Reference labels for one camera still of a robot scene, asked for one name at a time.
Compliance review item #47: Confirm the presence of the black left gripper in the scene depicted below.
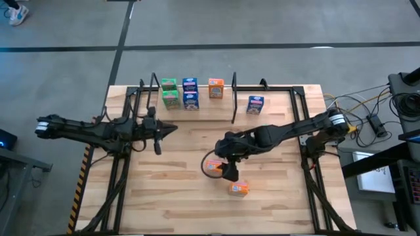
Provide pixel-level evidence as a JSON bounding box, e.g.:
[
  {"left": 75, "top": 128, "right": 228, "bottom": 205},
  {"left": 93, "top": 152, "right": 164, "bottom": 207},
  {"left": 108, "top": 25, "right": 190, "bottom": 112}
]
[{"left": 141, "top": 106, "right": 179, "bottom": 156}]

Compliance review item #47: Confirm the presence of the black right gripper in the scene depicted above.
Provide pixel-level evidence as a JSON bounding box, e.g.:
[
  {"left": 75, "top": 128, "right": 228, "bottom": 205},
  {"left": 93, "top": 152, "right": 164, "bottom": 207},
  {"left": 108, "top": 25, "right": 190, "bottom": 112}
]
[{"left": 215, "top": 131, "right": 250, "bottom": 183}]

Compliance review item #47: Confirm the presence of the orange Mini Wheats cereal box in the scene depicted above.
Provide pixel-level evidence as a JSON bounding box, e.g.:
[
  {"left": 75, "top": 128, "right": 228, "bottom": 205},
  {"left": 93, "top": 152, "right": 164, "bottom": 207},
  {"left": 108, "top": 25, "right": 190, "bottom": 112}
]
[
  {"left": 205, "top": 159, "right": 224, "bottom": 175},
  {"left": 228, "top": 180, "right": 250, "bottom": 198},
  {"left": 207, "top": 77, "right": 225, "bottom": 100}
]

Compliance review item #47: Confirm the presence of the green Apple Jacks cereal box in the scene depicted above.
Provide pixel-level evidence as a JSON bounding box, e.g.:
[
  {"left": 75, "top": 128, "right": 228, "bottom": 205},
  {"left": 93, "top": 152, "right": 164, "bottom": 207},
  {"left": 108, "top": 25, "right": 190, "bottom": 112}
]
[
  {"left": 160, "top": 77, "right": 179, "bottom": 92},
  {"left": 162, "top": 89, "right": 181, "bottom": 111}
]

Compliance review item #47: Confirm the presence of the blue Frosted Flakes cereal box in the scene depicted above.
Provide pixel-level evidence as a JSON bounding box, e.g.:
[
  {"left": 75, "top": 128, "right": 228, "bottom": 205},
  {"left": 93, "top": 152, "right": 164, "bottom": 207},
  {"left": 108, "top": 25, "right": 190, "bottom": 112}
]
[
  {"left": 182, "top": 91, "right": 200, "bottom": 111},
  {"left": 182, "top": 77, "right": 199, "bottom": 93},
  {"left": 245, "top": 95, "right": 265, "bottom": 115}
]

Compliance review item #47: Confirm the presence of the yellow black hazard tape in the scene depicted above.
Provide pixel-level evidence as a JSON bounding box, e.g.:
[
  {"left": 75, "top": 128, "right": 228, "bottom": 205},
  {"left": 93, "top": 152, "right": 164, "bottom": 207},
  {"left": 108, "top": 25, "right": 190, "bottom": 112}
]
[{"left": 66, "top": 140, "right": 92, "bottom": 235}]

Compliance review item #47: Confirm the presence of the grey metal stand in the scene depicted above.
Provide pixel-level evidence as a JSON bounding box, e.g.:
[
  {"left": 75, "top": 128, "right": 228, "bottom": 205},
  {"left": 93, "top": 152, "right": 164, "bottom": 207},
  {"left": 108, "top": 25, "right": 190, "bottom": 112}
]
[{"left": 0, "top": 147, "right": 53, "bottom": 236}]

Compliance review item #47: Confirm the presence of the black diagonal beam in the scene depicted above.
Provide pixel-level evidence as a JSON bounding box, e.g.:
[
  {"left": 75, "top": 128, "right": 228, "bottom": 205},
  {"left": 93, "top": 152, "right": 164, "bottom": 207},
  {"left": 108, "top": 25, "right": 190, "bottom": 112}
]
[{"left": 340, "top": 128, "right": 420, "bottom": 180}]

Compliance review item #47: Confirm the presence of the white board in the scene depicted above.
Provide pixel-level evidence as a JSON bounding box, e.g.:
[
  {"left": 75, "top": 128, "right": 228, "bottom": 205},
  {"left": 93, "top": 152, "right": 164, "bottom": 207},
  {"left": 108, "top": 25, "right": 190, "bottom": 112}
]
[{"left": 352, "top": 151, "right": 397, "bottom": 195}]

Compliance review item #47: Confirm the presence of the grey desk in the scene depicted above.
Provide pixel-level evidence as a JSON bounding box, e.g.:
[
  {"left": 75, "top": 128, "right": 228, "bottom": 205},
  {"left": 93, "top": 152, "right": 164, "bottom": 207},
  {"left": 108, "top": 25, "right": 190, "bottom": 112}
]
[{"left": 337, "top": 146, "right": 420, "bottom": 236}]

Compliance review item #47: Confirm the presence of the black device with blue light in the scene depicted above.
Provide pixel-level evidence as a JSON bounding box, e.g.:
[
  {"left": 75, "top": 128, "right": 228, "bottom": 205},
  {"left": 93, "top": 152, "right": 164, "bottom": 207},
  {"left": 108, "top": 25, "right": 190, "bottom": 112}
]
[{"left": 0, "top": 128, "right": 18, "bottom": 151}]

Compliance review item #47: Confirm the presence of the black power adapter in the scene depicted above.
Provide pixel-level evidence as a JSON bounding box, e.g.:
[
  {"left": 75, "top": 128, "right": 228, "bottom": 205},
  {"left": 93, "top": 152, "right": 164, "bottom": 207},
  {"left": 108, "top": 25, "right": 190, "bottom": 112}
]
[{"left": 366, "top": 113, "right": 389, "bottom": 138}]

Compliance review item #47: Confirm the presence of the person's shoe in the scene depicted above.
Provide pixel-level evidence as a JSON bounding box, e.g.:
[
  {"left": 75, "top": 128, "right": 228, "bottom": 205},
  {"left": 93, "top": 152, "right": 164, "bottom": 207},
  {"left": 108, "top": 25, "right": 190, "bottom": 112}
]
[{"left": 7, "top": 4, "right": 30, "bottom": 27}]

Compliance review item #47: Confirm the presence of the blue lit screen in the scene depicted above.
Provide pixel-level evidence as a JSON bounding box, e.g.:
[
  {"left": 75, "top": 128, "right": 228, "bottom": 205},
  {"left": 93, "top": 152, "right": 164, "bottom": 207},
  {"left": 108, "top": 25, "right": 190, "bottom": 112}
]
[{"left": 398, "top": 129, "right": 420, "bottom": 145}]

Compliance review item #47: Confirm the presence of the black keyboard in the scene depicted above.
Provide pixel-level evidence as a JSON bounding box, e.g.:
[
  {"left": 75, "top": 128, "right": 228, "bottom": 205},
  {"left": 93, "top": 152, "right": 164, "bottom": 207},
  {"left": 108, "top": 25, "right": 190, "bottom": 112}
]
[{"left": 406, "top": 165, "right": 420, "bottom": 205}]

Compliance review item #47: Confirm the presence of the grey equipment cart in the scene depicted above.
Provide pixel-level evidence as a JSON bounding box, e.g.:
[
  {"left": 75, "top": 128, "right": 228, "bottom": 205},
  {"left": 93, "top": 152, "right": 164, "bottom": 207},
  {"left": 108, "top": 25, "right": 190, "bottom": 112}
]
[{"left": 388, "top": 67, "right": 420, "bottom": 132}]

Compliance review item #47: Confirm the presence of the black stand pole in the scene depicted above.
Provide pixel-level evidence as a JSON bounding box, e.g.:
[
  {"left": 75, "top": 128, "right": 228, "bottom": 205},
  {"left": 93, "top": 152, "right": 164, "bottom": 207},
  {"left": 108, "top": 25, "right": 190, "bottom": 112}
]
[{"left": 402, "top": 66, "right": 420, "bottom": 85}]

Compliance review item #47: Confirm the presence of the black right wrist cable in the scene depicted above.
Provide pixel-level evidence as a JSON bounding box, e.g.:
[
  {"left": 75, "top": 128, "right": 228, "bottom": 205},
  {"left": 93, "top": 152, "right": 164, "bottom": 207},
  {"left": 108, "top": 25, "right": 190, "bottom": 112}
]
[{"left": 200, "top": 149, "right": 227, "bottom": 180}]

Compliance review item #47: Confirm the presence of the wooden shelf with black frame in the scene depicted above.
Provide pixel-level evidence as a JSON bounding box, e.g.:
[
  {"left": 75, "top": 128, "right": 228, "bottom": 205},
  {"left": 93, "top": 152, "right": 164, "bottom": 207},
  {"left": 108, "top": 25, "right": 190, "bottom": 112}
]
[{"left": 146, "top": 71, "right": 239, "bottom": 125}]

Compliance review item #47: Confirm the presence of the black aluminium table frame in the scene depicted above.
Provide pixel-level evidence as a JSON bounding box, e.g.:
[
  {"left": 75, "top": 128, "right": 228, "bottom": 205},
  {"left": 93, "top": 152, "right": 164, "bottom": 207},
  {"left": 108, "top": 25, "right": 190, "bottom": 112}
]
[{"left": 74, "top": 77, "right": 357, "bottom": 235}]

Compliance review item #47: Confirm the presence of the white cable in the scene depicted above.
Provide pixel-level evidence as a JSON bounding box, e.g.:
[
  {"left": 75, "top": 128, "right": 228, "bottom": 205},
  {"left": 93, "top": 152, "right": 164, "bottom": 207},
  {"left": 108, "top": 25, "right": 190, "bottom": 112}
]
[{"left": 323, "top": 84, "right": 391, "bottom": 111}]

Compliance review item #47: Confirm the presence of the yellow cable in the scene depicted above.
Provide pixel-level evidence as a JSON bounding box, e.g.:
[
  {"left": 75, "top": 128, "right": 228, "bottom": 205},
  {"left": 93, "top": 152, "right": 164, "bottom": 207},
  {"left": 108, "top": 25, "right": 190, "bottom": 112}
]
[{"left": 339, "top": 90, "right": 393, "bottom": 132}]

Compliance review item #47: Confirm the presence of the black cable coil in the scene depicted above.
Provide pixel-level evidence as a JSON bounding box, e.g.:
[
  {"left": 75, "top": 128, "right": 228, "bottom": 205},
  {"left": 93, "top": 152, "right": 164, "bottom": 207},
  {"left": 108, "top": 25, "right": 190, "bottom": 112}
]
[{"left": 389, "top": 92, "right": 420, "bottom": 118}]

